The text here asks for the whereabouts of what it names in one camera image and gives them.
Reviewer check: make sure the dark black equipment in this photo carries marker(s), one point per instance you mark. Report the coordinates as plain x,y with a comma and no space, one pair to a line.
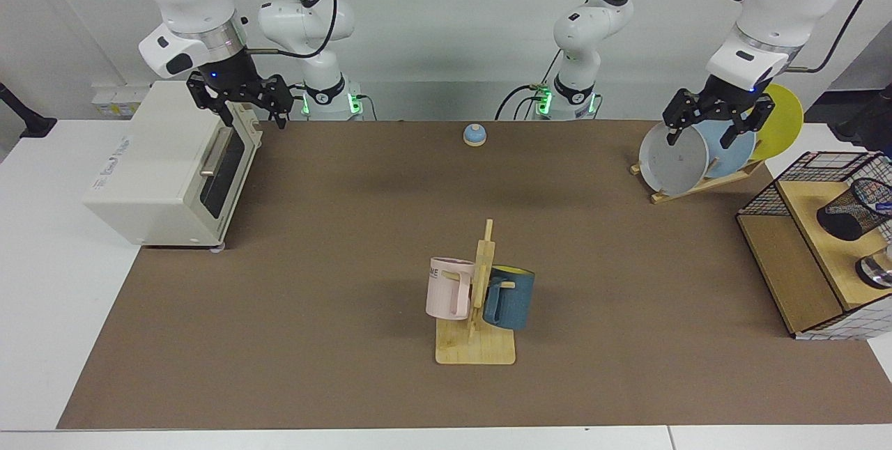
871,122

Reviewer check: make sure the light blue plate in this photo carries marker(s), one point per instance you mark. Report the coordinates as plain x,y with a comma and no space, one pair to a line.
732,161

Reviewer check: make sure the wooden plate rack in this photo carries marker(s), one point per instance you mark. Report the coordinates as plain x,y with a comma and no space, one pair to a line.
704,185

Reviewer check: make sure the dark blue mug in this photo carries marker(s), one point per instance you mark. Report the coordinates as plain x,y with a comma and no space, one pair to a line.
516,300

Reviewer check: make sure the black mesh pen holder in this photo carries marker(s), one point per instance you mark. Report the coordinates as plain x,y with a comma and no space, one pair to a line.
840,223

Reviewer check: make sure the small blue round bell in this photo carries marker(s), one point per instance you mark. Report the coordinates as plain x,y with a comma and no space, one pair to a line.
474,134

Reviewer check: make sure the brown table cloth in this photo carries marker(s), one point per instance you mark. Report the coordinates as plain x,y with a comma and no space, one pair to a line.
348,311

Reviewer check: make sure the pale toaster oven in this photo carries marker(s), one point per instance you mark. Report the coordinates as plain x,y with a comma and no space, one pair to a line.
160,171

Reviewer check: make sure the round silver metal object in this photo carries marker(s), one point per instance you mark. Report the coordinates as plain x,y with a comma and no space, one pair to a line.
877,272

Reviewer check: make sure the yellow plate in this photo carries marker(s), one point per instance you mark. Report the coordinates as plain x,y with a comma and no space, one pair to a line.
784,126

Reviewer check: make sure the white wall socket strip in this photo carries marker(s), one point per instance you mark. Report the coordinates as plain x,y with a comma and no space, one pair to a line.
118,96

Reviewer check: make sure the wooden cup stand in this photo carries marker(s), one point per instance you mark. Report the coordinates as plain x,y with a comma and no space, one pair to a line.
481,349

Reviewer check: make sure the pink mug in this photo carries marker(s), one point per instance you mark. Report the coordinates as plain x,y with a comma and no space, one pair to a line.
446,290

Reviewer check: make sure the grey plate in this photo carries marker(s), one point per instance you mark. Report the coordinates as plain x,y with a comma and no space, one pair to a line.
672,164

